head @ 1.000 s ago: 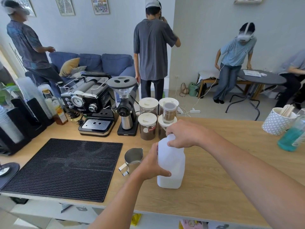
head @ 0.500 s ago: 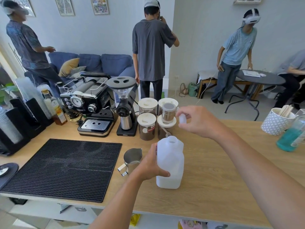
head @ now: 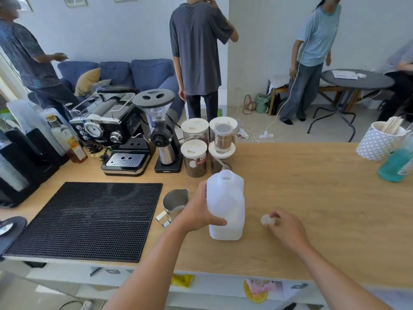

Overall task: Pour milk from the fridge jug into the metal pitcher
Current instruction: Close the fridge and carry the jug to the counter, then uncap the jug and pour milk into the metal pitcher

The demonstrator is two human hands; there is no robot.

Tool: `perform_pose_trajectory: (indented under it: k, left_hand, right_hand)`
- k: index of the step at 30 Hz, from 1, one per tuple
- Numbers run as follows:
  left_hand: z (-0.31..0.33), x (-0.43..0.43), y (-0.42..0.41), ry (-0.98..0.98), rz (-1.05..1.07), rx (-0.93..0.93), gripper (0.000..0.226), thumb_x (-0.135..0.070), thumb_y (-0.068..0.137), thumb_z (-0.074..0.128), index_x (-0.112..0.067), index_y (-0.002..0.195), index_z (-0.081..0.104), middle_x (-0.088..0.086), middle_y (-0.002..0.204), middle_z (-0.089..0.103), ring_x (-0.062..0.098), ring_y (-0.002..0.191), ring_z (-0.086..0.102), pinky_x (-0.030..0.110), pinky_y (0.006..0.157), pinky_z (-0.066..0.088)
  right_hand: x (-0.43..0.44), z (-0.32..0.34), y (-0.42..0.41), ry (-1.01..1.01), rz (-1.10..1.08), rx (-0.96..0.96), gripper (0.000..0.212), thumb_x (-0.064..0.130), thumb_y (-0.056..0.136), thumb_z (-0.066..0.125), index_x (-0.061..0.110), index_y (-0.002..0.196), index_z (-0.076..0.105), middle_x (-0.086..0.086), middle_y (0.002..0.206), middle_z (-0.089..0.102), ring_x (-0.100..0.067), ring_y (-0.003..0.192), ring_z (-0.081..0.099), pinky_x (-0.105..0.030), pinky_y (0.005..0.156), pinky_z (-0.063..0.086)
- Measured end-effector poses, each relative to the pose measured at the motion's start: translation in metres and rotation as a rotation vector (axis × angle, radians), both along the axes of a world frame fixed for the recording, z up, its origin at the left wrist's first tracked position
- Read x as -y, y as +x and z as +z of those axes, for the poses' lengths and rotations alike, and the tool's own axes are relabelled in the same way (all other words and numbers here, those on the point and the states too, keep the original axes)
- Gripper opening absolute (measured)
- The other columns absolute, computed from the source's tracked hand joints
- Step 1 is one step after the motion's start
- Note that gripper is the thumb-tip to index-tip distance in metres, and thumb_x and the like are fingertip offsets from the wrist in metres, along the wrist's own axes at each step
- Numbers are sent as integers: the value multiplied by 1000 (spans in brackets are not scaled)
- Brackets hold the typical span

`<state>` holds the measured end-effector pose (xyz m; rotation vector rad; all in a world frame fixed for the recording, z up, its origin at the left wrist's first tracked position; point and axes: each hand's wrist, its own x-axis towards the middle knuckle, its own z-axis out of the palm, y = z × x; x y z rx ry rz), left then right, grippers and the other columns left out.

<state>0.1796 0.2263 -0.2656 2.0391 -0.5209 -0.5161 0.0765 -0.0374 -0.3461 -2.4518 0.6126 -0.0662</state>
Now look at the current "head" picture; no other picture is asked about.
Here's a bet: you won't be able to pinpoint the person's right hand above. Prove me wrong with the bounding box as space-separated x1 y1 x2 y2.
264 208 312 256

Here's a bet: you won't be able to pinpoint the person's left hand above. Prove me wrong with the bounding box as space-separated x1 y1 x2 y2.
176 180 228 233

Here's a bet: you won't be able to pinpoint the stainless steel milk pitcher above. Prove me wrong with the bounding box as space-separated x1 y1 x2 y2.
155 189 190 228

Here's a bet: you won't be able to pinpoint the white plastic milk jug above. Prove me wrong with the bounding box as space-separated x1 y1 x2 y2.
206 169 246 242

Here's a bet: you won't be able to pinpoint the person's left forearm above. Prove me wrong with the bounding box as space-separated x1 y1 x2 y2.
103 221 194 310

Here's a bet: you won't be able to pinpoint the person's right forearm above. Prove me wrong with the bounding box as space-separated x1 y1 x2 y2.
295 243 393 310

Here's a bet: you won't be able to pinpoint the black coffee grinder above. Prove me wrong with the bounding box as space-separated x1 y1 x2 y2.
132 88 184 174

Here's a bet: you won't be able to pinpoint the white shelf counter wooden top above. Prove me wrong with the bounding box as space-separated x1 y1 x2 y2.
0 141 413 310

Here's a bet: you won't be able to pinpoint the clear canister white lid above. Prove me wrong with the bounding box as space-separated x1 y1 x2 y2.
180 139 208 179
181 118 210 147
209 116 239 143
208 141 237 175

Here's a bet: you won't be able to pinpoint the pink and yellow packet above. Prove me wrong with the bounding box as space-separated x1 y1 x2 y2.
243 279 285 304

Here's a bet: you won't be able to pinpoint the yellow snack packet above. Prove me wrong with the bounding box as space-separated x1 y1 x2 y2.
170 274 194 289

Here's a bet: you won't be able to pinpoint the steel shaker jar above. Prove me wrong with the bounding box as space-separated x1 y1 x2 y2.
213 123 234 151

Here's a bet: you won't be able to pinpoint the black rubber bar mat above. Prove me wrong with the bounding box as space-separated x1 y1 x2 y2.
2 181 164 264

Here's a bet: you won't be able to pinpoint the tan handbag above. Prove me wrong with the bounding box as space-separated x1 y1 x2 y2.
242 94 256 115

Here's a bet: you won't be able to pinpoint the white patterned cup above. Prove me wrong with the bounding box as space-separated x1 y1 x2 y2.
355 121 407 162

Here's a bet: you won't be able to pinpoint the teal liquid pump bottle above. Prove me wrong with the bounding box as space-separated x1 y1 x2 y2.
377 132 413 184

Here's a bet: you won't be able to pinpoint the black espresso machine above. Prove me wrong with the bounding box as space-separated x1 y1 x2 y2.
65 86 156 177

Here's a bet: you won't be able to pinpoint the green bag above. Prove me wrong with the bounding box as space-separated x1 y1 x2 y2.
254 92 273 115

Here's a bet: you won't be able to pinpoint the amber syrup bottle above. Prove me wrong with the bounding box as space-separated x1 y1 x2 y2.
46 114 89 164

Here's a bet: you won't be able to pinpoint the blue sofa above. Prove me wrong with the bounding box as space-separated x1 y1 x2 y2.
27 58 186 127

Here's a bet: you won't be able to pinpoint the bundle of wooden stirrers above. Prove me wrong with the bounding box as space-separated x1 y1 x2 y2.
380 115 405 135

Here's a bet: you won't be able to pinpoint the wooden bench white cushion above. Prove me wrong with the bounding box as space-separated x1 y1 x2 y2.
267 74 324 116

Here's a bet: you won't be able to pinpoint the grey cushion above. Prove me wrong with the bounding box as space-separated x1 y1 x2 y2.
88 78 112 94

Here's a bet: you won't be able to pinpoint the white papers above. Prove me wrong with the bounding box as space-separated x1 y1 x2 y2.
331 70 359 81

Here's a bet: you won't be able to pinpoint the black cup holder rack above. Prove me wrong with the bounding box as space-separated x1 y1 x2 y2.
0 127 70 209

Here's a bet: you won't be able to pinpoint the yellow cushion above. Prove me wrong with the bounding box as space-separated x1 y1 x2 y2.
74 68 102 98

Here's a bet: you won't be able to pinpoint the black tamper mat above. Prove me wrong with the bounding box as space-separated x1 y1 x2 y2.
0 216 28 256

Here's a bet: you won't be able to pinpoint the stack of white lids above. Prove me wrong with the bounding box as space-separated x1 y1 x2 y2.
0 152 30 193

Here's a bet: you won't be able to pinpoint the stack of clear cups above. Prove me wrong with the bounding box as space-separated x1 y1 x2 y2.
6 99 67 157

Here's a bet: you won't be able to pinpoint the green leafy plant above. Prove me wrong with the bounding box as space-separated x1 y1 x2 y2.
0 107 17 133

